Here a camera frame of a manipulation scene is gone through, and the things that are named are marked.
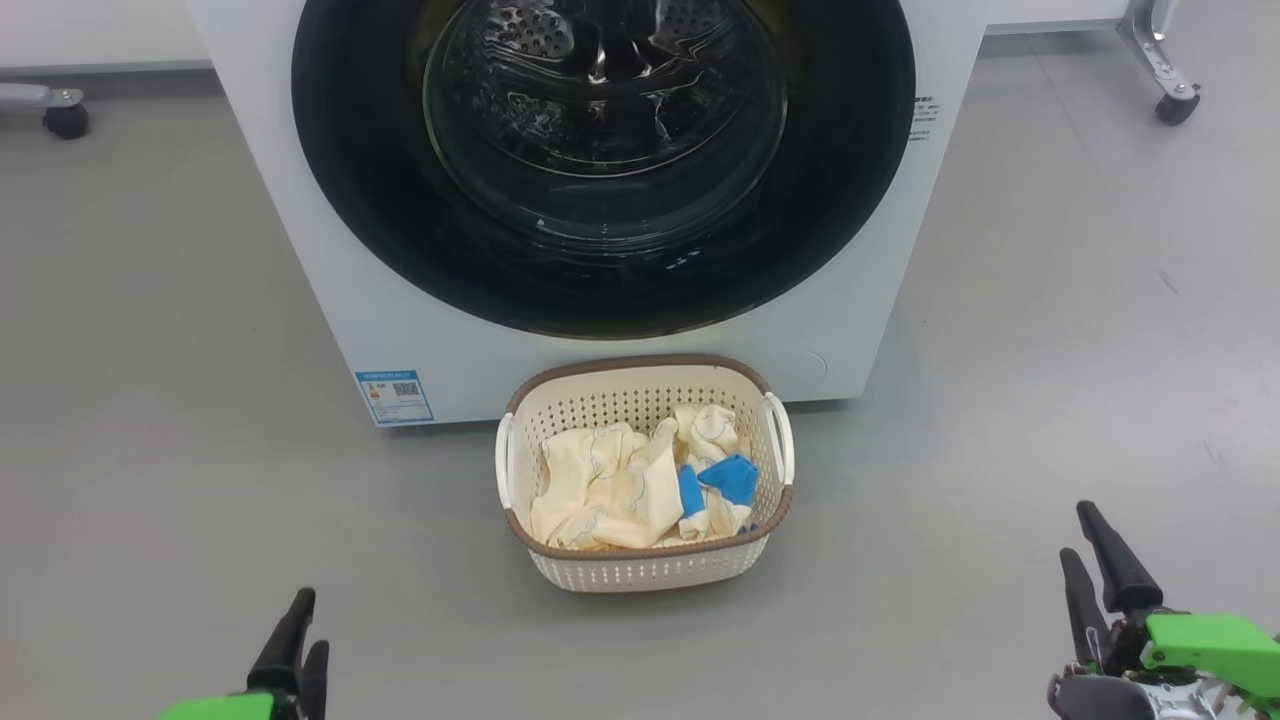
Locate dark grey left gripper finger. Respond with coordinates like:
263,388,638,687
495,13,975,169
300,640,329,720
247,588,316,693

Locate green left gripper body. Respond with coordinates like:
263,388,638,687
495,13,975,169
158,692,301,720

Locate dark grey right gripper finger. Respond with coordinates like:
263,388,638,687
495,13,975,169
1060,548,1109,669
1077,501,1164,614

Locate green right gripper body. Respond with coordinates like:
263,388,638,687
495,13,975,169
1085,612,1280,701

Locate round black glass washer door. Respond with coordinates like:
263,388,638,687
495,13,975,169
291,0,916,341

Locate white front-load washing machine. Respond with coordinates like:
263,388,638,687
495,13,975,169
185,0,991,429

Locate blue energy label sticker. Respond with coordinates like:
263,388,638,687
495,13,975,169
355,370,435,428

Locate cream perforated basket brown rim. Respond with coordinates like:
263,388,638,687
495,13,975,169
495,354,796,594

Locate grey stand leg with caster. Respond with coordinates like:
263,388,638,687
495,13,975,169
1117,0,1201,126
0,83,91,139

